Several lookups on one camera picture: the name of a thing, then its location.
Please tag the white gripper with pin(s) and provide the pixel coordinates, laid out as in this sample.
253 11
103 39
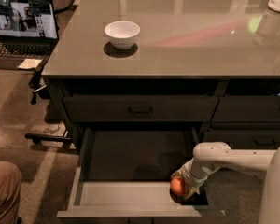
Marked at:
190 179

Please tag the orange fruit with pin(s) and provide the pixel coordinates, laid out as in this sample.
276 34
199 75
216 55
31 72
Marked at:
177 186

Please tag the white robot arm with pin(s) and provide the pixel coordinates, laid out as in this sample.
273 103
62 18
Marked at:
209 157

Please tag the open grey middle drawer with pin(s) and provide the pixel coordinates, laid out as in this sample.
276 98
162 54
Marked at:
122 177

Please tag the dark middle right drawer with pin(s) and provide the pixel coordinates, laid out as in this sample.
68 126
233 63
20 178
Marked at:
245 139

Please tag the dark drawer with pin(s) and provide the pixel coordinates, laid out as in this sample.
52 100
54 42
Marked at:
139 108
245 139
248 109

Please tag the dark top right drawer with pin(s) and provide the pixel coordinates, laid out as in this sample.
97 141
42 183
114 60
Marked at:
248 109

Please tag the grey counter cabinet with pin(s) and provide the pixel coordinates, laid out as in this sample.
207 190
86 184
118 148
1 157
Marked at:
215 48

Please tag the dark top left drawer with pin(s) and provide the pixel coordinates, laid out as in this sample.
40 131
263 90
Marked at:
139 108

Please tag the white ceramic bowl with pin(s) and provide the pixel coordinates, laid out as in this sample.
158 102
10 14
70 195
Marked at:
122 34

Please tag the person leg tan trousers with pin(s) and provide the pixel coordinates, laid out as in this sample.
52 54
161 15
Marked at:
10 192

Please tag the black chair base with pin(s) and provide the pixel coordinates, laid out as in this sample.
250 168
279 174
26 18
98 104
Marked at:
40 90

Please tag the white paper note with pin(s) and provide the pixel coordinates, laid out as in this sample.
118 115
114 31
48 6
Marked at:
29 64

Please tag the open black laptop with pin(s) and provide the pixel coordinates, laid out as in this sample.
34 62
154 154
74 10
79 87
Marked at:
27 28

